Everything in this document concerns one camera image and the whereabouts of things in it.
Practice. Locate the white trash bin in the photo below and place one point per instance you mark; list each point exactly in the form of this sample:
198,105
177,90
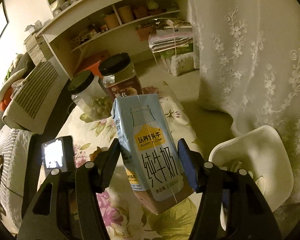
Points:
261,152

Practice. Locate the light blue milk carton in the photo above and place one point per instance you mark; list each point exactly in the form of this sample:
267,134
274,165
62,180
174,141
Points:
149,153

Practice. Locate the beige striped sofa cushion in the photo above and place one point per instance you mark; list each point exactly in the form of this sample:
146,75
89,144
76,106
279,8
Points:
34,102

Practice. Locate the white lace curtain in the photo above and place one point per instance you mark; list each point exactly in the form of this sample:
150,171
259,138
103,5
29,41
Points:
248,54

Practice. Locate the lit screen device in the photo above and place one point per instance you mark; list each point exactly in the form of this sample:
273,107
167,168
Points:
58,153

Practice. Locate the brown jar with black lid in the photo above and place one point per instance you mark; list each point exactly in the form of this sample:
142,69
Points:
119,77

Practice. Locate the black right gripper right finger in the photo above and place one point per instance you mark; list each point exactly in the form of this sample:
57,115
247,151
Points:
248,213

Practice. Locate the clear jar with black lid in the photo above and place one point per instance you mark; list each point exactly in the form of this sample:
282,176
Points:
89,96

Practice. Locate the stack of papers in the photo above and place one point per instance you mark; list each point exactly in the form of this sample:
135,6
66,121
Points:
169,33

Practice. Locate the white quilted blanket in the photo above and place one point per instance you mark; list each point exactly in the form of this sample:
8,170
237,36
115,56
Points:
14,150

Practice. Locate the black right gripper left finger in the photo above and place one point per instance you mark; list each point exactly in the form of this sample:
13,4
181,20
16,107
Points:
66,206

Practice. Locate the orange gift bag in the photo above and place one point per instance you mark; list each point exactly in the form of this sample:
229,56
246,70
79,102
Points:
92,63

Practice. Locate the white wall shelf unit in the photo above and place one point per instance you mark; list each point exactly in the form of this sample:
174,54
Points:
88,27

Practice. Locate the white fluffy slipper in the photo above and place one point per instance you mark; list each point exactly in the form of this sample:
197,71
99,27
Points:
182,63

